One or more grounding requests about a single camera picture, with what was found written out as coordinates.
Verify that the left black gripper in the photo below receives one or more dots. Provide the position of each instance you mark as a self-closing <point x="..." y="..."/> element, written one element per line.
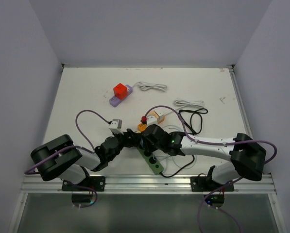
<point x="133" y="141"/>

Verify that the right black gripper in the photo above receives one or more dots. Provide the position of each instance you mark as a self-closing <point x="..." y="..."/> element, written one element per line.
<point x="146" y="144"/>

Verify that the green power strip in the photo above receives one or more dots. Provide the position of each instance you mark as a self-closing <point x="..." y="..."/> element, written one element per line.
<point x="148" y="156"/>

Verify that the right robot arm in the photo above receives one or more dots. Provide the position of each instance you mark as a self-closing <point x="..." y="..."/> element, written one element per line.
<point x="243" y="156"/>

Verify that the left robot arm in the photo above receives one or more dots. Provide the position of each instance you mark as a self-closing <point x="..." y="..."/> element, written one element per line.
<point x="61" y="158"/>

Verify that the beige cube socket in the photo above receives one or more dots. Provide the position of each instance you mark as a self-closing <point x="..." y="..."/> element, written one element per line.
<point x="159" y="115"/>

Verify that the red cube socket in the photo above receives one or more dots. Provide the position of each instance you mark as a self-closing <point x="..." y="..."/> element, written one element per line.
<point x="120" y="91"/>

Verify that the purple usb hub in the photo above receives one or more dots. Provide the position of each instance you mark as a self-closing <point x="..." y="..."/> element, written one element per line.
<point x="114" y="101"/>

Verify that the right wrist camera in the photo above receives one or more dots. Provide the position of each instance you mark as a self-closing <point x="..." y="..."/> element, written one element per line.
<point x="148" y="120"/>

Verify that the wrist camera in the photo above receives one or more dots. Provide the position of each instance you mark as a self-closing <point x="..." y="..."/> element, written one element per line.
<point x="115" y="126"/>
<point x="148" y="120"/>

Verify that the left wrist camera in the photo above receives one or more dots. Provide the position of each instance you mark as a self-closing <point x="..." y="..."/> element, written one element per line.
<point x="115" y="126"/>

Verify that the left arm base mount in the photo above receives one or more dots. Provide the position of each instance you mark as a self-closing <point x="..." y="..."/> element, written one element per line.
<point x="93" y="182"/>

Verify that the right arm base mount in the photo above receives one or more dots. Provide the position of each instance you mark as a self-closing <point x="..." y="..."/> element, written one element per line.
<point x="205" y="183"/>

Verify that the aluminium front rail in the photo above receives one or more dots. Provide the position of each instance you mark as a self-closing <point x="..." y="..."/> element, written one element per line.
<point x="148" y="184"/>

